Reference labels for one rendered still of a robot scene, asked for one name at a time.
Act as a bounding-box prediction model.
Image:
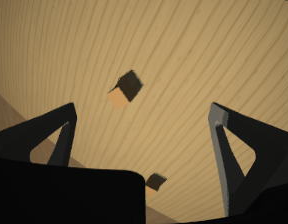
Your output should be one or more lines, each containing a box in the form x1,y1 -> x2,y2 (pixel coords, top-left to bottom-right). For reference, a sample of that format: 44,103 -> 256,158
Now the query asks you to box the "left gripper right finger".
208,103 -> 288,217

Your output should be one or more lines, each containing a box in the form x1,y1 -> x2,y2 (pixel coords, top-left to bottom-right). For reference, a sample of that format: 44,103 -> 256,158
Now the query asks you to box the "small brown block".
145,176 -> 161,197
107,79 -> 137,109

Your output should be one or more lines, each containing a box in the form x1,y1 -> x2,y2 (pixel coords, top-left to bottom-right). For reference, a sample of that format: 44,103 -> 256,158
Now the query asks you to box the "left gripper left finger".
0,103 -> 77,167

